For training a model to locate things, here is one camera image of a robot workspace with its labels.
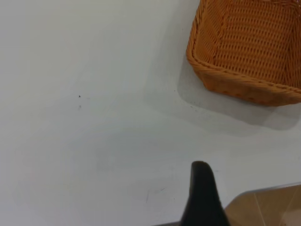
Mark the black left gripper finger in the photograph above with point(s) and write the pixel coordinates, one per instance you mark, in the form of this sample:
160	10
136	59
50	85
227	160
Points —
202	200

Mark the orange wicker rectangular basket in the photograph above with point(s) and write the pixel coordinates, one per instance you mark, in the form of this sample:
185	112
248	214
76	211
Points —
247	35

